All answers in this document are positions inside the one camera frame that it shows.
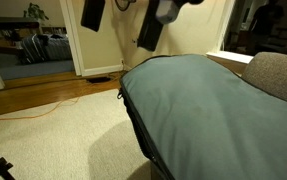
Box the large teal padded zip bag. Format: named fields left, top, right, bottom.
left=117, top=54, right=287, bottom=180

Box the small black zip pull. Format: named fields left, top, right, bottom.
left=116, top=87, right=124, bottom=101

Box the dark striped duffel bag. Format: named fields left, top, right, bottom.
left=17, top=33, right=73, bottom=64

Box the leafy green houseplant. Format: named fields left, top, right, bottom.
left=22, top=2, right=50, bottom=22

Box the black power strip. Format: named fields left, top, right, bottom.
left=86, top=76, right=112, bottom=84

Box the blue rug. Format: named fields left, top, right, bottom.
left=0, top=59, right=76, bottom=81

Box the black long desk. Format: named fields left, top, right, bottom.
left=0, top=17, right=41, bottom=31

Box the grey fabric sofa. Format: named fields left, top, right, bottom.
left=241, top=51, right=287, bottom=109

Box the white window frame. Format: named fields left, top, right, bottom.
left=205, top=0, right=255, bottom=65

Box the orange extension cable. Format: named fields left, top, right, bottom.
left=0, top=83, right=94, bottom=123

